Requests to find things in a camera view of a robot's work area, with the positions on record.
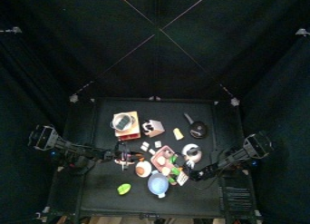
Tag white bowl with orange food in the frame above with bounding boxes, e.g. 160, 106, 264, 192
134, 161, 153, 179

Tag blue toy bowl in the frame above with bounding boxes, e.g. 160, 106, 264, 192
146, 170, 171, 200

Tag white toy grater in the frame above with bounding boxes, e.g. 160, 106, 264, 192
175, 170, 189, 187

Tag pink toy tray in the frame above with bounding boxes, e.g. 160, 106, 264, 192
148, 145, 179, 174

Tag wooden toy stove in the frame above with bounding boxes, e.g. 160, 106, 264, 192
110, 111, 141, 141

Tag green toy leaf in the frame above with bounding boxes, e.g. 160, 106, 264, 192
116, 183, 133, 196

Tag silver toy pot with lid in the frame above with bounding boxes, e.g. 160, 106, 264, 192
109, 113, 137, 132

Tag yellow toy cheese wedge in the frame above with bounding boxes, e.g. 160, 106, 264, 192
172, 127, 185, 141

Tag black toy frying pan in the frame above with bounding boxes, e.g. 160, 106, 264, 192
183, 112, 209, 140

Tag white printed label sticker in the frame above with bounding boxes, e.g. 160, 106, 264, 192
224, 185, 252, 213

